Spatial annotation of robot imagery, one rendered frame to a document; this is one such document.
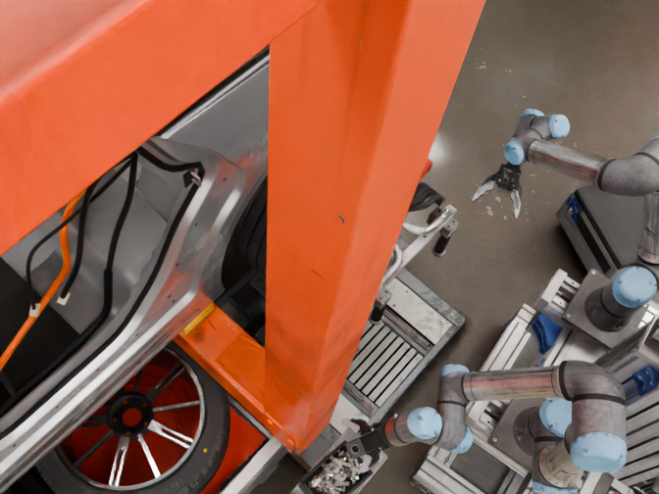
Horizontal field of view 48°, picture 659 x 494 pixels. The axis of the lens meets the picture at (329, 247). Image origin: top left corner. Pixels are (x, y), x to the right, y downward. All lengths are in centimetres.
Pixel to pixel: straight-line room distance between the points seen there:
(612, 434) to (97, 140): 147
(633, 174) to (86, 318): 166
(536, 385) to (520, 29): 277
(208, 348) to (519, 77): 236
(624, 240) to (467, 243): 68
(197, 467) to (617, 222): 199
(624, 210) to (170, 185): 201
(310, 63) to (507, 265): 279
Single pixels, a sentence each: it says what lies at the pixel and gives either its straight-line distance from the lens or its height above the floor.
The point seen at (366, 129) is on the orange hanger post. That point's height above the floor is 239.
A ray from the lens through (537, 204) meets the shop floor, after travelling 372.
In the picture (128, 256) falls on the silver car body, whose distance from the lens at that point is 227.
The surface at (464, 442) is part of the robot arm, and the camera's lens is 199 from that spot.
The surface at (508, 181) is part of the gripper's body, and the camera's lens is 247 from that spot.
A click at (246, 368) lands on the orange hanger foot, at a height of 77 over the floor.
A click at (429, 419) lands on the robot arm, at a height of 122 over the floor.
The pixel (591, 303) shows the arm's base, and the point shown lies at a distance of 257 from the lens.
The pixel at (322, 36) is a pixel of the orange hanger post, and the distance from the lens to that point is 75.
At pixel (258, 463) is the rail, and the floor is 39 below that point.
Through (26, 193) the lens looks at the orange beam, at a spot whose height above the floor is 266.
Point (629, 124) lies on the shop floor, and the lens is 418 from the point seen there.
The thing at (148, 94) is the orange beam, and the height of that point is 266.
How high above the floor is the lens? 304
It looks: 64 degrees down
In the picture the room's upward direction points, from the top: 11 degrees clockwise
